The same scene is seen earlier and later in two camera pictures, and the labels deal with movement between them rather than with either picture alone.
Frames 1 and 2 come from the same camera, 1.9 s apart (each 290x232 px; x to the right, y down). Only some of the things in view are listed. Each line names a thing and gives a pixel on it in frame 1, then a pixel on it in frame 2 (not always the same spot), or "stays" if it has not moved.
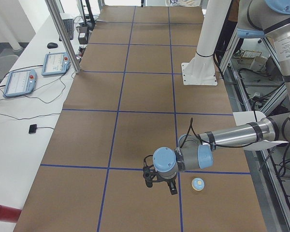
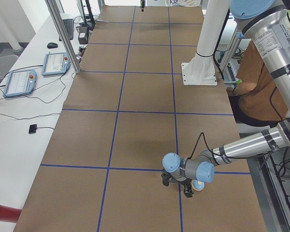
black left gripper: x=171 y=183 -> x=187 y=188
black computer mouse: x=52 y=45 stays
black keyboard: x=69 y=25 stays
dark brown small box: x=82 y=36 stays
